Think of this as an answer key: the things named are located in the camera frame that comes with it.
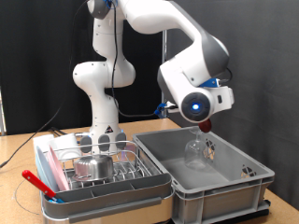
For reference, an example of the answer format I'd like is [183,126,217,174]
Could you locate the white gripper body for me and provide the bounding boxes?
[213,86,235,114]

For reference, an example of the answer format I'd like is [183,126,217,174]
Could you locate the metal cup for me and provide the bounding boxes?
[72,154,115,182]

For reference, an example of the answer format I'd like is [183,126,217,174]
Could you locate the pink plate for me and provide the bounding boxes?
[46,145,71,191]

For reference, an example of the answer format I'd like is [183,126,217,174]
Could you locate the dish drying rack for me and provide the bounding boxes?
[39,155,176,224]

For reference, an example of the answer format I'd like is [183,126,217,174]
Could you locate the clear wine glass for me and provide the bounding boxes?
[183,126,209,171]

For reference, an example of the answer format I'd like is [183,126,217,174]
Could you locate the vertical metal pole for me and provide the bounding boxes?
[161,29,169,105]

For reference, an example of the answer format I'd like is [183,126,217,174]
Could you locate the grey plastic crate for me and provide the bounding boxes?
[132,125,276,224]

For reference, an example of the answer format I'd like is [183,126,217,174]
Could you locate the black platform under crate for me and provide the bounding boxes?
[174,207,271,224]

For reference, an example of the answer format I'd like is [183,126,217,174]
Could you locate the grey cutlery holder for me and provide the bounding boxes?
[41,173,173,213]

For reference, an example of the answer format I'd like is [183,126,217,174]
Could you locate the white mug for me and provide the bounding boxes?
[47,133,82,161]

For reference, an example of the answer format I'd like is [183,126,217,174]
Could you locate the white box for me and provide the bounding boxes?
[32,133,55,156]

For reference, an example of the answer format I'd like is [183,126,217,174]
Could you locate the light blue plate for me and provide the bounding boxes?
[35,146,60,194]

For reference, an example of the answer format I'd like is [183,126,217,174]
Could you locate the blue utensil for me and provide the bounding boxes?
[46,196,65,205]

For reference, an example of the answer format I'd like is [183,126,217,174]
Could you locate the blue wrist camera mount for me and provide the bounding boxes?
[199,77,222,89]

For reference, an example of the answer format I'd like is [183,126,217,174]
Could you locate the black camera cable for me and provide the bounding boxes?
[0,0,233,167]

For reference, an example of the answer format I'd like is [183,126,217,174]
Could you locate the metal wire dish rack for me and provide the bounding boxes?
[41,140,163,192]

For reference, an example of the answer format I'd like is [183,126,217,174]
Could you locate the black cable bundle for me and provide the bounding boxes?
[48,126,68,137]

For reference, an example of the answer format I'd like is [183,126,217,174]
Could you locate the red handled utensil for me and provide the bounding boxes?
[21,169,59,200]

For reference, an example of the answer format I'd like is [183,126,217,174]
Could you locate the metal frame post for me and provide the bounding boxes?
[0,87,7,136]

